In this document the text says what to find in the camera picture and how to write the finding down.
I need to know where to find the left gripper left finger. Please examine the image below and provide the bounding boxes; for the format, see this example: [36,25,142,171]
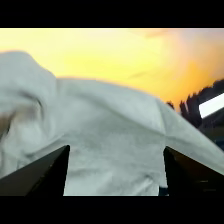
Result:
[0,144,71,197]

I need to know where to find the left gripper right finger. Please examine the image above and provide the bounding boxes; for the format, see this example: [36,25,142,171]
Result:
[162,145,224,197]

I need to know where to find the white garment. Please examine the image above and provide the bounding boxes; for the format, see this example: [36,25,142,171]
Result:
[0,50,224,197]

